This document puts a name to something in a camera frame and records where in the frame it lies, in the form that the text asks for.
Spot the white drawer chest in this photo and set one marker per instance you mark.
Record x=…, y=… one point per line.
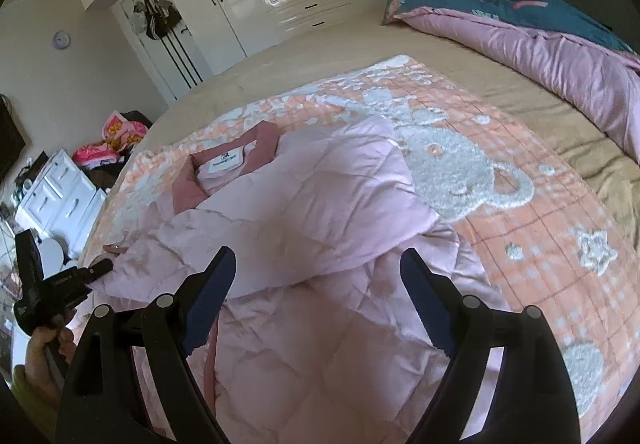
x=62, y=204

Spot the teal and pink duvet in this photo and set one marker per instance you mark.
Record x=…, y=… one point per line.
x=550, y=42

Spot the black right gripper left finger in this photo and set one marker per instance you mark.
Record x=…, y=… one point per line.
x=102, y=400

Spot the person's left hand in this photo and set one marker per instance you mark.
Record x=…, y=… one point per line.
x=37, y=369

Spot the round wall clock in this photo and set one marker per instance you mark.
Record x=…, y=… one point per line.
x=61, y=40

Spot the tan bed sheet mattress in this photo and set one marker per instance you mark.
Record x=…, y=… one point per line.
x=362, y=41

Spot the black wall television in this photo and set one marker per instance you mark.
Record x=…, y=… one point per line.
x=11, y=140

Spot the white bedroom door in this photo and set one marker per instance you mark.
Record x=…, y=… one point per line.
x=175, y=64

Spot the orange bear pattern blanket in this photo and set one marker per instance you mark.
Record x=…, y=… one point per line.
x=541, y=233

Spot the pink and yellow clothes pile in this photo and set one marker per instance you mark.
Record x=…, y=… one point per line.
x=119, y=136

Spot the pink quilted coat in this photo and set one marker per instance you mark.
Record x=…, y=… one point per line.
x=318, y=341

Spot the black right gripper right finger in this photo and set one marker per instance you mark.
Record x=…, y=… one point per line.
x=533, y=401

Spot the white oval boards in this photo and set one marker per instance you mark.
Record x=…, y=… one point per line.
x=52, y=256

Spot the bags hanging on door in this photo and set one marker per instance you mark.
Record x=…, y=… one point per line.
x=154, y=18

